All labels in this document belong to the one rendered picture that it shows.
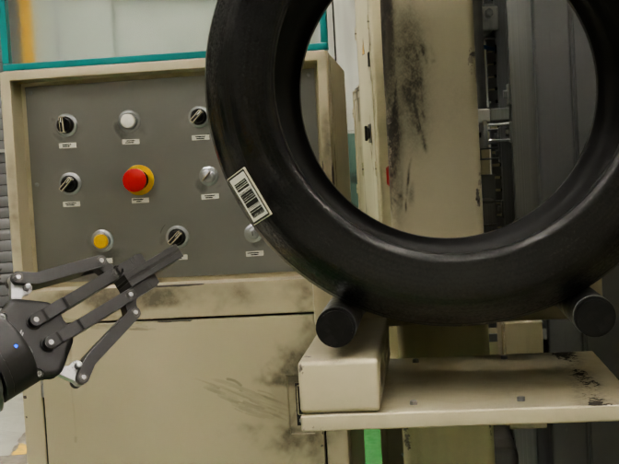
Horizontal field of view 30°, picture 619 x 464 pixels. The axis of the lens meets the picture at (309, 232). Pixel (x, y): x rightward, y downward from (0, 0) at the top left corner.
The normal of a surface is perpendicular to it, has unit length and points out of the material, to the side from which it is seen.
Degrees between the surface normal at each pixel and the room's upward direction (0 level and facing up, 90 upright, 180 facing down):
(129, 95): 90
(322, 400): 90
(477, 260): 101
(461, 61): 90
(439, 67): 90
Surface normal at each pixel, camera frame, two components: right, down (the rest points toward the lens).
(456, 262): -0.09, 0.24
